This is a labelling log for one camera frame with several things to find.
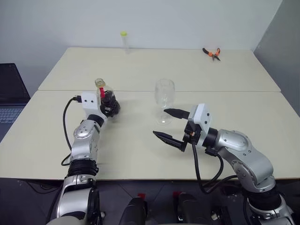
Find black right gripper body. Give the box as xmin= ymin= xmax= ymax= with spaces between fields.
xmin=183 ymin=120 xmax=203 ymax=145

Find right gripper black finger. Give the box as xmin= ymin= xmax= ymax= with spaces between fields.
xmin=163 ymin=108 xmax=190 ymax=120
xmin=152 ymin=130 xmax=187 ymax=153

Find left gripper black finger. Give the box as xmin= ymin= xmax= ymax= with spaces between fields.
xmin=112 ymin=99 xmax=122 ymax=117

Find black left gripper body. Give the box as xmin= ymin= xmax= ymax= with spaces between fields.
xmin=100 ymin=104 xmax=114 ymax=119

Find small bottle with red label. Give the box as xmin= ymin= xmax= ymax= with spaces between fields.
xmin=94 ymin=78 xmax=121 ymax=118

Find clear wine glass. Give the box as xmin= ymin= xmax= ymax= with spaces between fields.
xmin=154 ymin=79 xmax=176 ymax=126

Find clear tube with green cap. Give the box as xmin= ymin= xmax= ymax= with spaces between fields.
xmin=120 ymin=31 xmax=132 ymax=54

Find orange and black pliers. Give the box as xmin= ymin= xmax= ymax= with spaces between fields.
xmin=202 ymin=47 xmax=221 ymax=62

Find dark rounded shape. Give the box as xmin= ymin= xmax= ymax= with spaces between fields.
xmin=172 ymin=191 xmax=205 ymax=225
xmin=123 ymin=194 xmax=149 ymax=225

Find dark laptop computer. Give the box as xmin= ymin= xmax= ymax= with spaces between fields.
xmin=0 ymin=63 xmax=31 ymax=141

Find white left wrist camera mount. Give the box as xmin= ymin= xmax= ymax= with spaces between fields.
xmin=79 ymin=92 xmax=108 ymax=121

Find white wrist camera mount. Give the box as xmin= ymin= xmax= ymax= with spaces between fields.
xmin=79 ymin=92 xmax=108 ymax=121
xmin=188 ymin=103 xmax=213 ymax=147

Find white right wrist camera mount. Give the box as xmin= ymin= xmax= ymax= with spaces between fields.
xmin=188 ymin=103 xmax=213 ymax=147

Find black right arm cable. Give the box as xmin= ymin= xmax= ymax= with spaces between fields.
xmin=191 ymin=142 xmax=240 ymax=195

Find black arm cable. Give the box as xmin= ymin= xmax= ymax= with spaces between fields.
xmin=191 ymin=142 xmax=240 ymax=195
xmin=61 ymin=94 xmax=83 ymax=167

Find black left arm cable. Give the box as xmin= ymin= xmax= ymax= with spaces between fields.
xmin=61 ymin=94 xmax=83 ymax=167

